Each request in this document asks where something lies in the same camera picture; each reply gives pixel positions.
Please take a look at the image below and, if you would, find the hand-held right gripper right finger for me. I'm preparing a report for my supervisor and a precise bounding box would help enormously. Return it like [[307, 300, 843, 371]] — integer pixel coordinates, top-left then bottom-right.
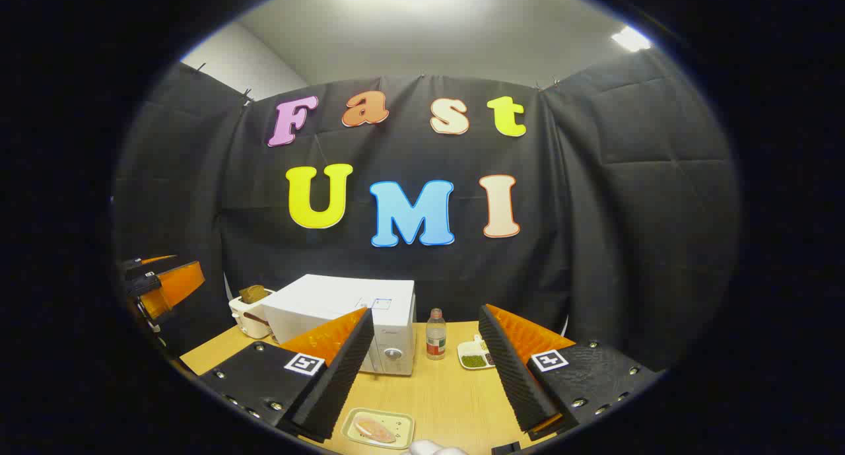
[[478, 304, 661, 441]]

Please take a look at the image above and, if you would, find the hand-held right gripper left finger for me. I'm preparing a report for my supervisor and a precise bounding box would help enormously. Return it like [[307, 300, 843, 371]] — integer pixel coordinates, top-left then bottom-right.
[[198, 308, 375, 442]]

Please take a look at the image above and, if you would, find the pale green square plate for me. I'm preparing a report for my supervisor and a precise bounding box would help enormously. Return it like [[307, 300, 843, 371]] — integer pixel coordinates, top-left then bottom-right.
[[341, 407, 415, 450]]

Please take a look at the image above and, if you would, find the white microwave oven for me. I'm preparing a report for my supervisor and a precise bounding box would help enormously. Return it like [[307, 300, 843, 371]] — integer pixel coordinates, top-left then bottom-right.
[[262, 274, 418, 376]]

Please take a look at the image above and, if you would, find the white divided plate with grains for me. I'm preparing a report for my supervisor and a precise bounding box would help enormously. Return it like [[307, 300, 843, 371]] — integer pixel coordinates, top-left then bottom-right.
[[457, 335, 497, 370]]

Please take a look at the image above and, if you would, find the white toaster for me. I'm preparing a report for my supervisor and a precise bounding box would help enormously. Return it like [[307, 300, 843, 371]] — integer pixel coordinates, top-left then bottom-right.
[[228, 289, 277, 340]]

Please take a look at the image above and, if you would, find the clear bottle red label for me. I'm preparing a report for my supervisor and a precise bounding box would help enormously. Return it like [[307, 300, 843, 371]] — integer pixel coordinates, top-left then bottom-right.
[[426, 308, 447, 361]]

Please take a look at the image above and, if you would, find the black backdrop cloth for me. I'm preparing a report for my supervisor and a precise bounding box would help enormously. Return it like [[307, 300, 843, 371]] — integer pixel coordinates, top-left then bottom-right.
[[112, 49, 740, 376]]

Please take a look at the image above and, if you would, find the small ceiling light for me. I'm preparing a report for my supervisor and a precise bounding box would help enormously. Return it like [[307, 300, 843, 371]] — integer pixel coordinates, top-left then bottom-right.
[[611, 24, 654, 53]]

